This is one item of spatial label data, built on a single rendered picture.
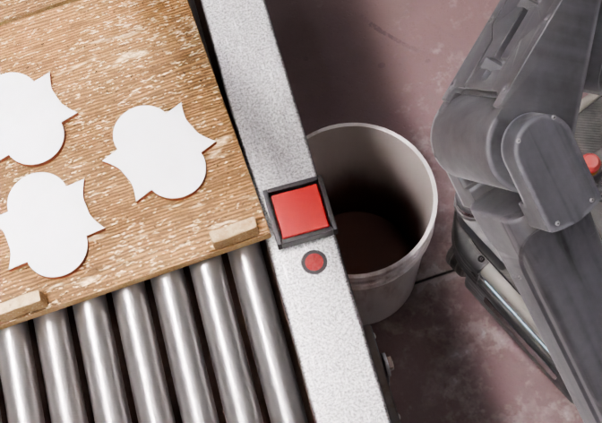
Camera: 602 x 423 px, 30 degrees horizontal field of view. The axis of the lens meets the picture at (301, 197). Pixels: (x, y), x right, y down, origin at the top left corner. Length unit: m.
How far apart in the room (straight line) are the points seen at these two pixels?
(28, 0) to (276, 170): 0.42
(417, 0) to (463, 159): 1.94
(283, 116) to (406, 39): 1.14
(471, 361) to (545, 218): 1.63
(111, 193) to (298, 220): 0.24
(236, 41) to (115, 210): 0.29
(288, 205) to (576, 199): 0.75
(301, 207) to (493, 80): 0.72
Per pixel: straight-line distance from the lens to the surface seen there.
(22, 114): 1.49
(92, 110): 1.47
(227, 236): 1.34
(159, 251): 1.38
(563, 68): 0.68
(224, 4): 1.54
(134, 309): 1.37
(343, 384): 1.33
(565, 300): 0.72
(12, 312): 1.37
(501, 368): 2.29
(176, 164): 1.41
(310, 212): 1.38
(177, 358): 1.35
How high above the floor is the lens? 2.20
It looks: 67 degrees down
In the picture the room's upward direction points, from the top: 9 degrees counter-clockwise
